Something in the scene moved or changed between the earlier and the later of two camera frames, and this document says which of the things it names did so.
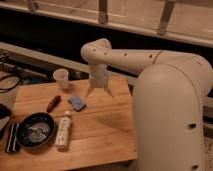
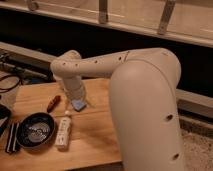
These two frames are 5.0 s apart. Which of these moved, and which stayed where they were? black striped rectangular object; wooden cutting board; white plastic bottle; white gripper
Moved: white gripper
Stayed: white plastic bottle; wooden cutting board; black striped rectangular object
